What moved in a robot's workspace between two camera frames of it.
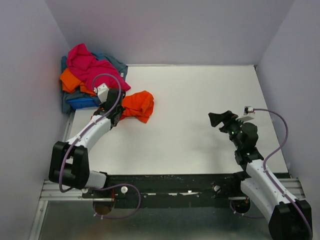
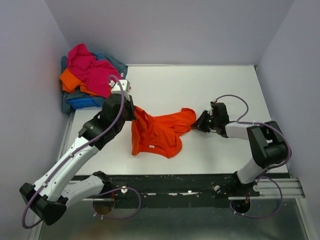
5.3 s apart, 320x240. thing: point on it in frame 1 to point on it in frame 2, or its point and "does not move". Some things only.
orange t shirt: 139,105 to 160,135
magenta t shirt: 93,72 does not move
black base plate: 163,190 does not move
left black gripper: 122,109 to 129,104
